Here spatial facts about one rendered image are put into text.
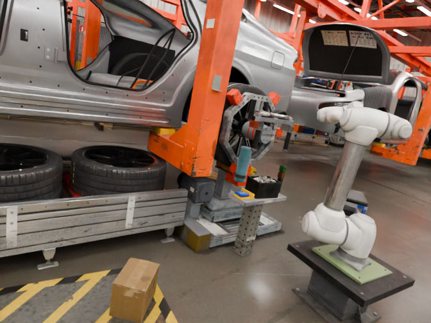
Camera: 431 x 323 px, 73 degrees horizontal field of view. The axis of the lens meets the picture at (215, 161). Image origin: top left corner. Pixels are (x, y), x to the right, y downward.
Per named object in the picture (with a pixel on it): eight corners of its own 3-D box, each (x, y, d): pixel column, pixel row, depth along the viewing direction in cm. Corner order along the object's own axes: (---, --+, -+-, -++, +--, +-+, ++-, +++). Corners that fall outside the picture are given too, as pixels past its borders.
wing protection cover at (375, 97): (368, 117, 486) (378, 86, 474) (387, 121, 464) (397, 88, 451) (347, 113, 441) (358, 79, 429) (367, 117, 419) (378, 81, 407)
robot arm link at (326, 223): (341, 252, 158) (302, 243, 158) (331, 236, 174) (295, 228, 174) (397, 114, 136) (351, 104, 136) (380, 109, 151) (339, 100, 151)
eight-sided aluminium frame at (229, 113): (263, 161, 251) (278, 98, 237) (268, 163, 246) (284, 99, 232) (213, 162, 216) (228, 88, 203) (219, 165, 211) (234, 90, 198)
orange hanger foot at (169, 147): (164, 149, 251) (170, 109, 242) (198, 168, 212) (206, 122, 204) (146, 149, 240) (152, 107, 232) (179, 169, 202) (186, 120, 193)
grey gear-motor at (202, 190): (183, 198, 266) (189, 163, 258) (210, 220, 235) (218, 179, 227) (165, 200, 255) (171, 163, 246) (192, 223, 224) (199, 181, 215)
